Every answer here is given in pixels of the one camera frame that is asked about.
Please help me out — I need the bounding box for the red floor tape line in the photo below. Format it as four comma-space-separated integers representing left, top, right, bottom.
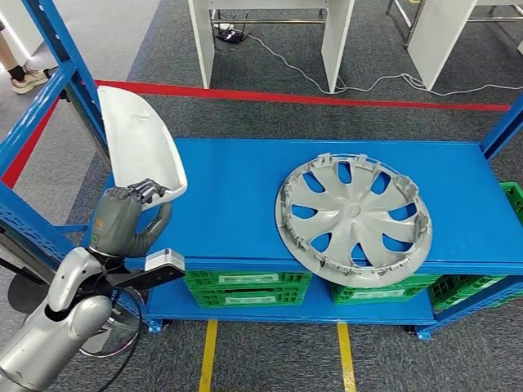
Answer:
2, 79, 509, 189

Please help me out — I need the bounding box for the person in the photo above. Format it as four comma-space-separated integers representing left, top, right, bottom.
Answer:
0, 21, 50, 96

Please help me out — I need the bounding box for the grey round stand base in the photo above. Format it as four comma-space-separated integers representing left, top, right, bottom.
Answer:
79, 292, 143, 359

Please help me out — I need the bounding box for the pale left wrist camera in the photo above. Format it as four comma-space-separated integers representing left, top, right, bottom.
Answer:
108, 248, 187, 293

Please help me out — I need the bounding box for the white plastic mirror cover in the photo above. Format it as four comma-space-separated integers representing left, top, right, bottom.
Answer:
97, 85, 189, 211

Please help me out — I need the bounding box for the green plastic crate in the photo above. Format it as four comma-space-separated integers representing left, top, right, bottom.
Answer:
184, 270, 312, 310
329, 274, 442, 307
427, 182, 523, 312

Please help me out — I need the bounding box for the white lit block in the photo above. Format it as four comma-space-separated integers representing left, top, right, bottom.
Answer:
0, 0, 45, 70

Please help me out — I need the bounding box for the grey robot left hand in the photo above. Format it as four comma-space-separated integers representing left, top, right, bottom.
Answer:
89, 178, 174, 260

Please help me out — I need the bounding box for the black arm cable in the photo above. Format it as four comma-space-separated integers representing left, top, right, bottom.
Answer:
79, 287, 143, 392

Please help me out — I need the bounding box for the yellow floor tape strip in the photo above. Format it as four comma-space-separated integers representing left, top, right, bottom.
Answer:
336, 323, 356, 392
198, 320, 218, 392

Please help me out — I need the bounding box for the blue metal shelf rack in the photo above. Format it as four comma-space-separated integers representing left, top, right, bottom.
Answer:
0, 0, 523, 342

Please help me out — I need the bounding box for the black round stand base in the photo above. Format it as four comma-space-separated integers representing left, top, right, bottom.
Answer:
0, 256, 63, 315

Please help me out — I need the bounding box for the white floor cable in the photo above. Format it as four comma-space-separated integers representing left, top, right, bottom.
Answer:
245, 33, 523, 99

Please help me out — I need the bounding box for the black router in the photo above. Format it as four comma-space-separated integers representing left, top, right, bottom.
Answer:
214, 13, 251, 44

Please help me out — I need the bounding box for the silver wheel hubcap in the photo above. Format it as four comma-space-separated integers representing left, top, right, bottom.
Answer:
275, 154, 433, 289

